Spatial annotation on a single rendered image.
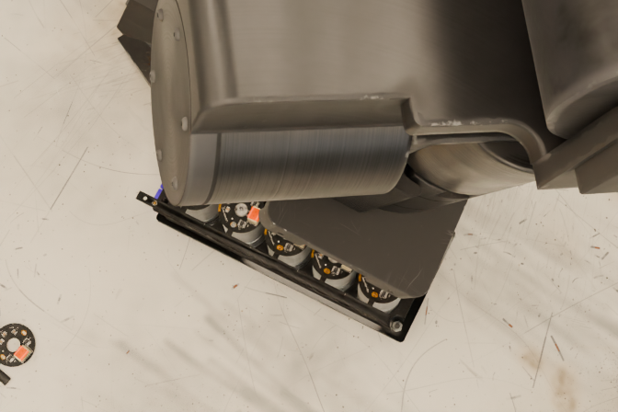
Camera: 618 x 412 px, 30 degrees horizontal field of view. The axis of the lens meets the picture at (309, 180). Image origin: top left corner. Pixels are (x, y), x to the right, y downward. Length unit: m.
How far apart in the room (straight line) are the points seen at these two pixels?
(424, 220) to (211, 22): 0.16
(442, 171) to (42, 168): 0.41
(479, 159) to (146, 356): 0.39
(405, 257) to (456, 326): 0.27
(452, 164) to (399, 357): 0.35
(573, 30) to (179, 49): 0.10
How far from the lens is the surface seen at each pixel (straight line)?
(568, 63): 0.25
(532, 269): 0.68
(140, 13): 0.35
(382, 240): 0.40
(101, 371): 0.68
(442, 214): 0.41
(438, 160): 0.33
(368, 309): 0.61
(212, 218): 0.65
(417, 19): 0.28
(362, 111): 0.28
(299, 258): 0.63
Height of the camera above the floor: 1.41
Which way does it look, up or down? 75 degrees down
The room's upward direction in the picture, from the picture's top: 4 degrees counter-clockwise
